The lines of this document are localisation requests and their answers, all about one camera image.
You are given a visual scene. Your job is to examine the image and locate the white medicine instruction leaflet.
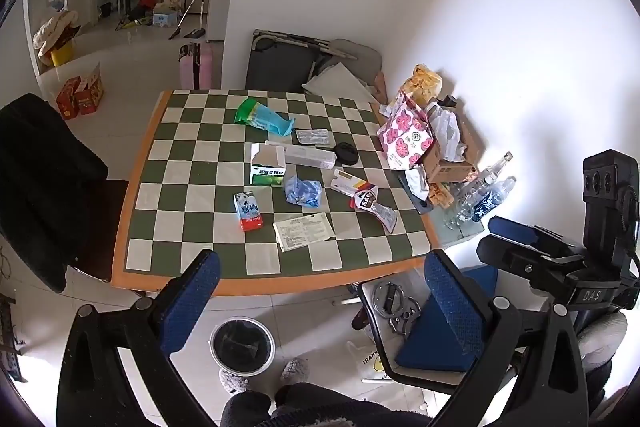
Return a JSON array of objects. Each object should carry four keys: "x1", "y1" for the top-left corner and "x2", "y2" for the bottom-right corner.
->
[{"x1": 273, "y1": 212, "x2": 335, "y2": 251}]

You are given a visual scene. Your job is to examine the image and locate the green white medicine box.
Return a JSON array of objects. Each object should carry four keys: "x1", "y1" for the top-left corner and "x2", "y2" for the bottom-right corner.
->
[{"x1": 250, "y1": 143, "x2": 286, "y2": 186}]

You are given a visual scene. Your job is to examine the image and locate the white round trash bin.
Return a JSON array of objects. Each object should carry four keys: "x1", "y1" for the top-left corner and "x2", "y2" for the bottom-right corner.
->
[{"x1": 209, "y1": 317, "x2": 277, "y2": 377}]

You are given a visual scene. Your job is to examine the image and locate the blue seat chair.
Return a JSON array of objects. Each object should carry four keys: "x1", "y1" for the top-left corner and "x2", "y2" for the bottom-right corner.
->
[{"x1": 357, "y1": 263, "x2": 526, "y2": 396}]

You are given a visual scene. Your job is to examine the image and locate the clear plastic bottle blue label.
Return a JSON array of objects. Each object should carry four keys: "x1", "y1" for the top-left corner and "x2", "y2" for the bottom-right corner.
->
[{"x1": 457, "y1": 176, "x2": 516, "y2": 222}]

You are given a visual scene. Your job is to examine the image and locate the clear glass bottle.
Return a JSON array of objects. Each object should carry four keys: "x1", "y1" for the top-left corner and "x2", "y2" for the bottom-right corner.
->
[{"x1": 454, "y1": 152, "x2": 513, "y2": 221}]

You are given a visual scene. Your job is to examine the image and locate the left grey slipper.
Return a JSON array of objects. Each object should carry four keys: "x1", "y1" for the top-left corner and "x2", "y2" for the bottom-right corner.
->
[{"x1": 219, "y1": 369, "x2": 250, "y2": 395}]

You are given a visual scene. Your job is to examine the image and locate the grey slipper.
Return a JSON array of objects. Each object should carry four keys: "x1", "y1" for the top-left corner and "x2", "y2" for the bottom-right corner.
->
[
  {"x1": 219, "y1": 369, "x2": 250, "y2": 395},
  {"x1": 280, "y1": 358, "x2": 309, "y2": 387}
]

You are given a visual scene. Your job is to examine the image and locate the brown cardboard box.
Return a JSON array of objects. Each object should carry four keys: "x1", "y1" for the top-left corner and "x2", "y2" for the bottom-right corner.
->
[{"x1": 422, "y1": 106, "x2": 480, "y2": 183}]

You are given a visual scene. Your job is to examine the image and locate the white smiley plastic bag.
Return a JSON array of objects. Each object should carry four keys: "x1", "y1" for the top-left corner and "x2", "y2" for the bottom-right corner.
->
[{"x1": 346, "y1": 340, "x2": 387, "y2": 384}]

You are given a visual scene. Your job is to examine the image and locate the right grey slipper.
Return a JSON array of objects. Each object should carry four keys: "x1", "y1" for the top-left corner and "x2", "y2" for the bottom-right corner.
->
[{"x1": 280, "y1": 358, "x2": 309, "y2": 387}]

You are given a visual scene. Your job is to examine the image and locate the person's dark trouser legs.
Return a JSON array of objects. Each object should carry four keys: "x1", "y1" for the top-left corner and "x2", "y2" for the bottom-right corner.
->
[{"x1": 220, "y1": 383, "x2": 432, "y2": 426}]

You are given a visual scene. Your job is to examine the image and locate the red white snack wrapper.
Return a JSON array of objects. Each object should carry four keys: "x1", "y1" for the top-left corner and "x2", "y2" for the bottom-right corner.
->
[{"x1": 352, "y1": 188, "x2": 398, "y2": 233}]

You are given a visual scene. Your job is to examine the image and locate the green white checkered table mat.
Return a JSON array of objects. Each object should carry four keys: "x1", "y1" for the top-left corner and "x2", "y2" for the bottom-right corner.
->
[{"x1": 110, "y1": 89, "x2": 443, "y2": 297}]

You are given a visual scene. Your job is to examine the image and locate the pink floral paper bag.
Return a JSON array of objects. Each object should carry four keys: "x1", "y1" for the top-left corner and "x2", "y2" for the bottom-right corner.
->
[{"x1": 376, "y1": 92, "x2": 434, "y2": 171}]

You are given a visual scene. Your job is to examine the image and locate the black cloth covered chair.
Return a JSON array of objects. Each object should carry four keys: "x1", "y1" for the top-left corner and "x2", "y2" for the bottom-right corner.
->
[{"x1": 1, "y1": 93, "x2": 128, "y2": 294}]

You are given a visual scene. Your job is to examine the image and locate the white orange medicine box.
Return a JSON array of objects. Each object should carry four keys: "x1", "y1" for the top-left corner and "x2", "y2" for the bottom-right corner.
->
[{"x1": 330, "y1": 169, "x2": 374, "y2": 197}]

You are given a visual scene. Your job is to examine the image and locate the yellow orange snack bag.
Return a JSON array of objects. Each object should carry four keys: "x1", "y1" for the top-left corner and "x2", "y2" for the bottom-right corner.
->
[{"x1": 400, "y1": 64, "x2": 442, "y2": 107}]

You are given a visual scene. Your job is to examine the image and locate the crumpled blue plastic wrapper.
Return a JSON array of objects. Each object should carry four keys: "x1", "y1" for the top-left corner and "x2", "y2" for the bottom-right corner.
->
[{"x1": 283, "y1": 176, "x2": 322, "y2": 209}]

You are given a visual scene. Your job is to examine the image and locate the black round lid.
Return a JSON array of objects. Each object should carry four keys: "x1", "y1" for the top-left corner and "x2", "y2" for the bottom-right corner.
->
[{"x1": 333, "y1": 142, "x2": 359, "y2": 166}]

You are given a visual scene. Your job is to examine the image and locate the long white medicine box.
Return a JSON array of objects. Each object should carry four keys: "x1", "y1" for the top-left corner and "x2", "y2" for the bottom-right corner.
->
[{"x1": 266, "y1": 141, "x2": 337, "y2": 170}]

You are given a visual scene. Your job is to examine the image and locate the green blue snack bag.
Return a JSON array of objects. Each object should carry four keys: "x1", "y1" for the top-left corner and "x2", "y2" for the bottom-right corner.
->
[{"x1": 234, "y1": 98, "x2": 295, "y2": 136}]

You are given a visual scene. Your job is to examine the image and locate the silver blister pack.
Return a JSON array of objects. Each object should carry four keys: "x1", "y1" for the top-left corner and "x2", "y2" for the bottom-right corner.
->
[{"x1": 295, "y1": 129, "x2": 334, "y2": 147}]

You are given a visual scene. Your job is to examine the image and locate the red orange cardboard boxes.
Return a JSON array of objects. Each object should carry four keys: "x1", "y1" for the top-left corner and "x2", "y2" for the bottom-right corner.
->
[{"x1": 55, "y1": 64, "x2": 105, "y2": 120}]

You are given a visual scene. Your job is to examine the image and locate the pink suitcase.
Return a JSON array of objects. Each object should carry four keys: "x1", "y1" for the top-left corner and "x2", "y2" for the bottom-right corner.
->
[{"x1": 179, "y1": 42, "x2": 214, "y2": 90}]

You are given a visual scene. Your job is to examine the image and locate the folded dark camp bed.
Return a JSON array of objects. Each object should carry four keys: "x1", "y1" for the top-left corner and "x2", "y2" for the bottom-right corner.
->
[{"x1": 244, "y1": 29, "x2": 356, "y2": 92}]

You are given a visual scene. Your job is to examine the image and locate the yellow bucket with clothes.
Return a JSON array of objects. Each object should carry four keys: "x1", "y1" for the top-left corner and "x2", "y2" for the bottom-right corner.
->
[{"x1": 32, "y1": 10, "x2": 80, "y2": 67}]

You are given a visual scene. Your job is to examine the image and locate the broom with long handle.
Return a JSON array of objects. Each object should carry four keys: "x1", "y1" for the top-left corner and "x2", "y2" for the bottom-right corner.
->
[{"x1": 169, "y1": 0, "x2": 205, "y2": 40}]

